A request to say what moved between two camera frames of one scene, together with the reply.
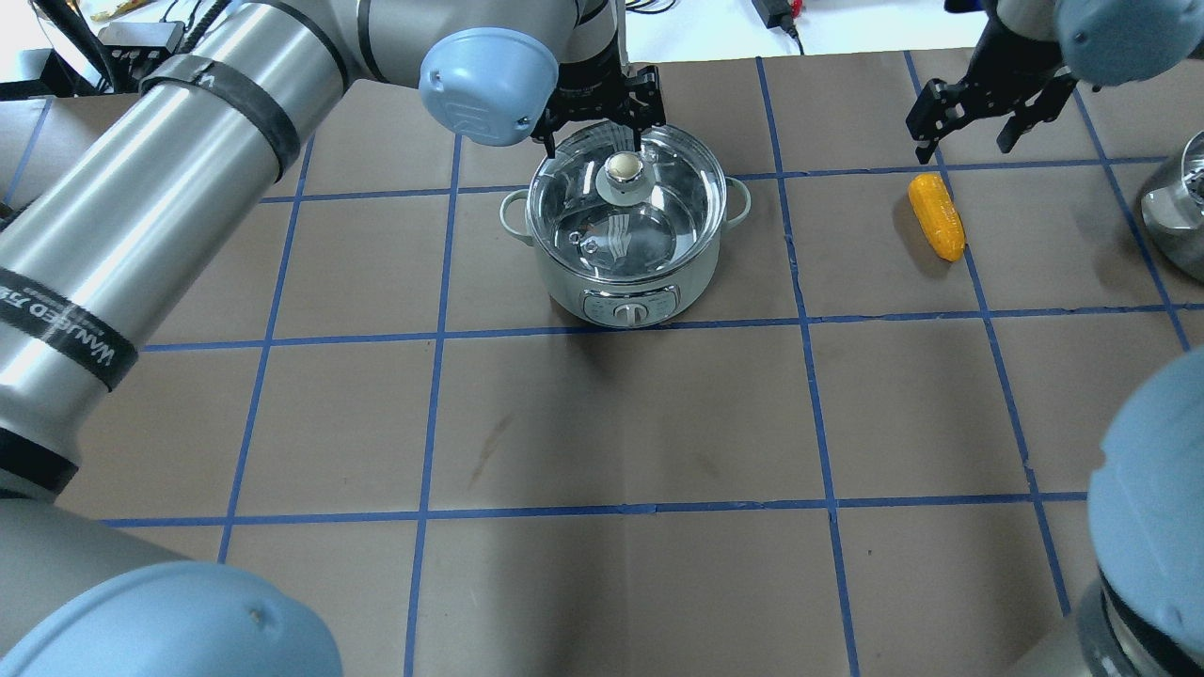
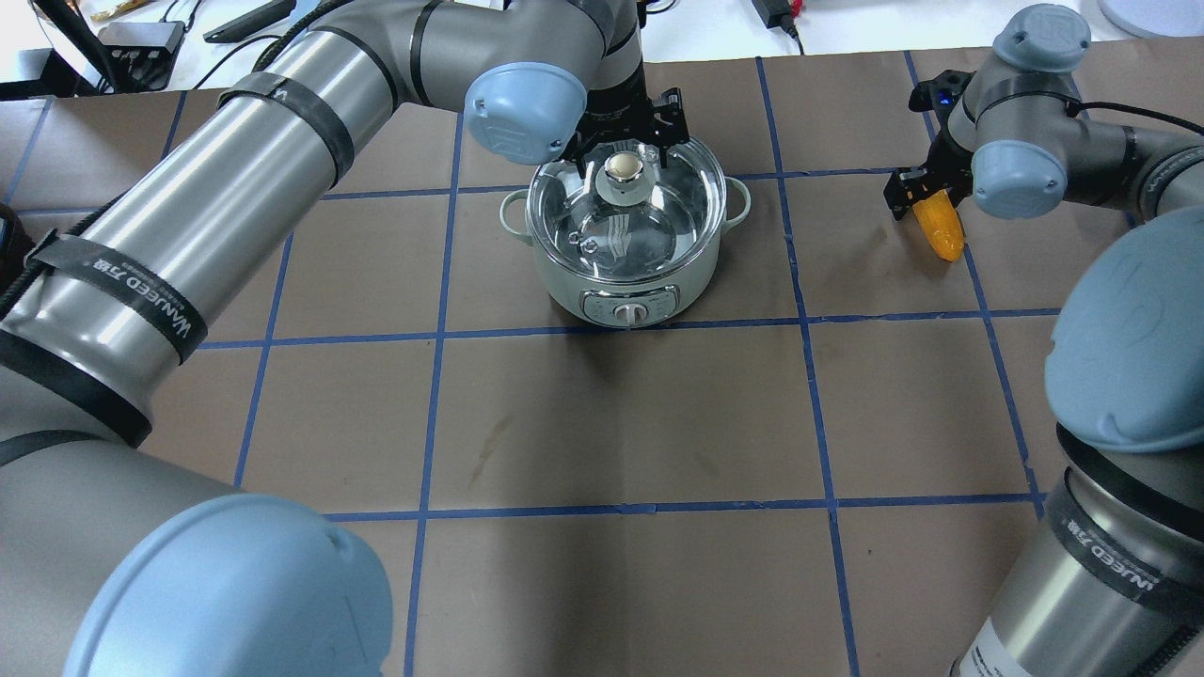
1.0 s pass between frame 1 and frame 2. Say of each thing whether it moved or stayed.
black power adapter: stayed
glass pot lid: stayed
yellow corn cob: stayed
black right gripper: moved
